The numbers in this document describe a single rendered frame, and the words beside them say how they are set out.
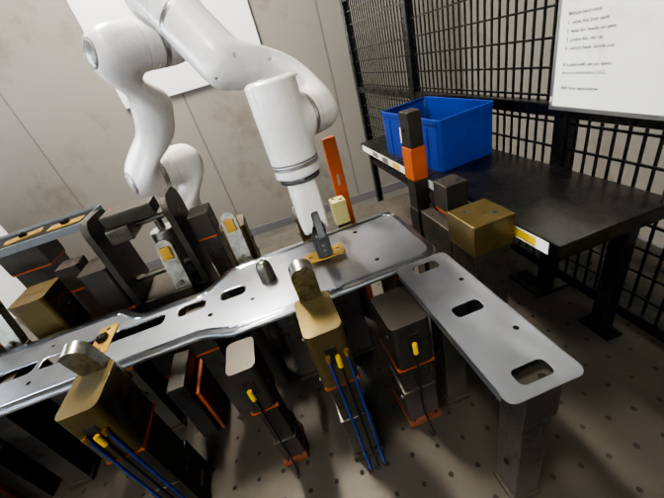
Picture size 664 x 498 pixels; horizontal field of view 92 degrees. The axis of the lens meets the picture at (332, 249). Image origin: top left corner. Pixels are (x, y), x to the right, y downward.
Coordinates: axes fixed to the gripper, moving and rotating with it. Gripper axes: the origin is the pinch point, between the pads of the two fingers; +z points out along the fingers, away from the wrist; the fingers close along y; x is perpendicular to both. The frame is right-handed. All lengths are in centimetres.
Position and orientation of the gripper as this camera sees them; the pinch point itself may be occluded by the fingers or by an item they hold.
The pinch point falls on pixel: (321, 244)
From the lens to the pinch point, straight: 66.7
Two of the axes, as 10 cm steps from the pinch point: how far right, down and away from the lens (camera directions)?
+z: 2.5, 8.2, 5.2
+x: 9.3, -3.5, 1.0
